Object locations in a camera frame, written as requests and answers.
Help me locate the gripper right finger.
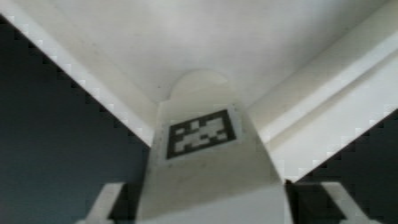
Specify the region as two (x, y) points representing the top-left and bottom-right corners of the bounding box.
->
(285, 181), (384, 224)

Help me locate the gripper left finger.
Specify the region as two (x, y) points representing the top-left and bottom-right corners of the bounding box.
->
(73, 182), (141, 224)

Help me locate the white table leg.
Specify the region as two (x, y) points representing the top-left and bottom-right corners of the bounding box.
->
(137, 70), (294, 224)

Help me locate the white square table top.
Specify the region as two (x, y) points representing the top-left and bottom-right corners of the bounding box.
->
(0, 0), (398, 140)

